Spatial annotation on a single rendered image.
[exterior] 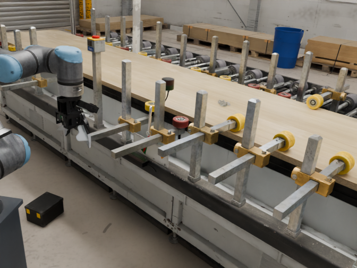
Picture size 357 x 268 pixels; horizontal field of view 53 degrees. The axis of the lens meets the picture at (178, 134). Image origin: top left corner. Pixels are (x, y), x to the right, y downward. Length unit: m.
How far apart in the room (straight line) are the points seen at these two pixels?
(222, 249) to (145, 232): 0.58
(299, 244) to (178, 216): 0.97
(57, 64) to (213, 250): 1.33
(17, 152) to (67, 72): 0.54
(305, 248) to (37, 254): 1.56
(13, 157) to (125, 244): 0.99
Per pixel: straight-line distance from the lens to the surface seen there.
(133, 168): 2.03
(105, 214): 2.61
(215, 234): 2.10
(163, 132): 1.71
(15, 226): 1.80
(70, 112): 1.38
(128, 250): 2.33
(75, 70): 1.31
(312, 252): 1.42
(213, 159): 1.83
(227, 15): 9.70
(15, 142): 1.72
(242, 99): 2.18
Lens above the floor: 1.58
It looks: 25 degrees down
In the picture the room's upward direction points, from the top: 4 degrees clockwise
